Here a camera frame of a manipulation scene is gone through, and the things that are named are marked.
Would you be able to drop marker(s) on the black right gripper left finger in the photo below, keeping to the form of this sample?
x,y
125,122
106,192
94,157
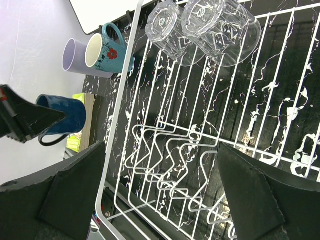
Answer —
x,y
55,203

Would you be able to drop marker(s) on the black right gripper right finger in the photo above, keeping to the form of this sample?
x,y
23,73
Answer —
x,y
267,203

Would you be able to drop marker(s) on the teal floral ceramic mug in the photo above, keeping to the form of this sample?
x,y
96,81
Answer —
x,y
104,54

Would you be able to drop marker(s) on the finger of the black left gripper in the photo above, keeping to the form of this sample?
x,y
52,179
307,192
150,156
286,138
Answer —
x,y
21,120

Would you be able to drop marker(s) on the green treehouse book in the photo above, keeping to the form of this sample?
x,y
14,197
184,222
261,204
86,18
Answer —
x,y
81,115

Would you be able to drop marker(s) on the dark blue ceramic mug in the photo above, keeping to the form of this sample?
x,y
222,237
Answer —
x,y
64,127

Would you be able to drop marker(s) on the white dry-erase board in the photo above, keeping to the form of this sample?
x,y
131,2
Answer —
x,y
93,13

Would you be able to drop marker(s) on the white wire dish rack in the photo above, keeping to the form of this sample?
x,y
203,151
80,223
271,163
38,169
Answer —
x,y
161,181

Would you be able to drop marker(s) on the lavender plastic cup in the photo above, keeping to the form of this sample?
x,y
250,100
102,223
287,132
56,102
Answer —
x,y
73,60

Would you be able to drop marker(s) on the clear glass cup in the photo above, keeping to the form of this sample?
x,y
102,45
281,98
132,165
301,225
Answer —
x,y
224,30
164,30

